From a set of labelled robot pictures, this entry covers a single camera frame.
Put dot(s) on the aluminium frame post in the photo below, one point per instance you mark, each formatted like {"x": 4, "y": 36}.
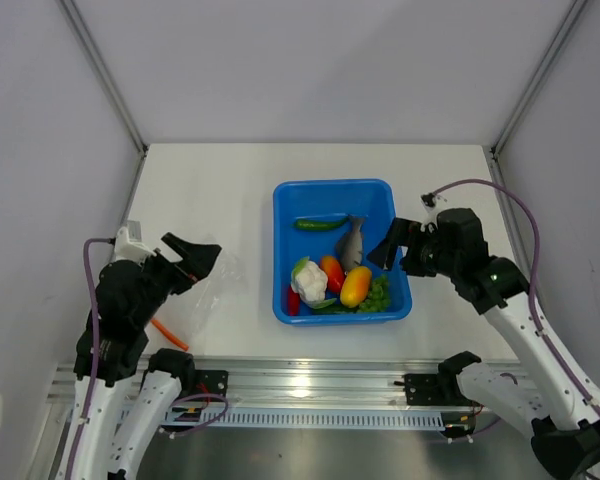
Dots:
{"x": 104, "y": 77}
{"x": 540, "y": 73}

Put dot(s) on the right aluminium frame post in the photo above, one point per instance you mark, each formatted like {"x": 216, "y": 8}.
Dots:
{"x": 540, "y": 73}

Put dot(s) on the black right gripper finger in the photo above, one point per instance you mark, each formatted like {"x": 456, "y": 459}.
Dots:
{"x": 384, "y": 254}
{"x": 403, "y": 233}

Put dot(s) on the red chili pepper toy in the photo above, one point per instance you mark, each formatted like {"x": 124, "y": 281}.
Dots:
{"x": 293, "y": 302}

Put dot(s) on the white slotted cable duct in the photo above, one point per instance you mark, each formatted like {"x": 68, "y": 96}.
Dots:
{"x": 392, "y": 419}

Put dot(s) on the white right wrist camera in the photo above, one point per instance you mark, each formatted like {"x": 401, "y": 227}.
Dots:
{"x": 433, "y": 205}

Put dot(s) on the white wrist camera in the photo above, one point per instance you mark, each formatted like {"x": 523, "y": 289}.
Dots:
{"x": 433, "y": 205}
{"x": 128, "y": 243}

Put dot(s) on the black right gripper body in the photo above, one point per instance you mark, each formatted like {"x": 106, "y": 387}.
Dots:
{"x": 435, "y": 259}

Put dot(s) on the blue plastic bin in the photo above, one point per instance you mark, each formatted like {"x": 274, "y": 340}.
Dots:
{"x": 332, "y": 201}

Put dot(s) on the grey fish toy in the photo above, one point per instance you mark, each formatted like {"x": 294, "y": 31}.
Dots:
{"x": 350, "y": 248}

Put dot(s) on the green chili pepper toy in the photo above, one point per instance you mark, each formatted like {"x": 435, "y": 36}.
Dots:
{"x": 318, "y": 225}

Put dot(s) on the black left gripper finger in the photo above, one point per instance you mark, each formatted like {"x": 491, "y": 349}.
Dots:
{"x": 198, "y": 261}
{"x": 177, "y": 245}

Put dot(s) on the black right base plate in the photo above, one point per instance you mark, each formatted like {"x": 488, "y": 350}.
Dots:
{"x": 430, "y": 390}

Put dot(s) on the dark green cucumber toy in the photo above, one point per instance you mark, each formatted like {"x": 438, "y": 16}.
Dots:
{"x": 334, "y": 309}

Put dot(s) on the green grapes toy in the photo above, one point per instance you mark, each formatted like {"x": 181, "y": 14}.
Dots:
{"x": 378, "y": 297}

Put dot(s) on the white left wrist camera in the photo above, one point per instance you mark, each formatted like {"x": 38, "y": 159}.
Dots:
{"x": 128, "y": 243}

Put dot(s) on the clear zip top bag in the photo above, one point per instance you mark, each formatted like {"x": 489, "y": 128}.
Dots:
{"x": 184, "y": 321}

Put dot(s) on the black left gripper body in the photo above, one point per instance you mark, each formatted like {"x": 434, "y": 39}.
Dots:
{"x": 161, "y": 279}

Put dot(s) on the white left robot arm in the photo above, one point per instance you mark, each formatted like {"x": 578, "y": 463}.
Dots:
{"x": 102, "y": 441}

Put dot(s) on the left aluminium frame post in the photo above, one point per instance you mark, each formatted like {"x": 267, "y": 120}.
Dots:
{"x": 104, "y": 77}

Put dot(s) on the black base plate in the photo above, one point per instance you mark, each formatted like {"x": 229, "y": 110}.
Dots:
{"x": 211, "y": 382}
{"x": 430, "y": 390}

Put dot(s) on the yellow orange mango toy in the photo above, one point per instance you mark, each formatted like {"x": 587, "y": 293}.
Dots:
{"x": 356, "y": 286}

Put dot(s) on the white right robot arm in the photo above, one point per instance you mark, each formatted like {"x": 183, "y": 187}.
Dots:
{"x": 562, "y": 420}

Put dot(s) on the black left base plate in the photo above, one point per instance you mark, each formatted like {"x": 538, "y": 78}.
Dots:
{"x": 211, "y": 382}

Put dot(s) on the white cauliflower toy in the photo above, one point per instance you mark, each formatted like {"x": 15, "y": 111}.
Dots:
{"x": 310, "y": 283}

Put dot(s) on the aluminium mounting rail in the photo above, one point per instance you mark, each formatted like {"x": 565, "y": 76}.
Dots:
{"x": 314, "y": 383}

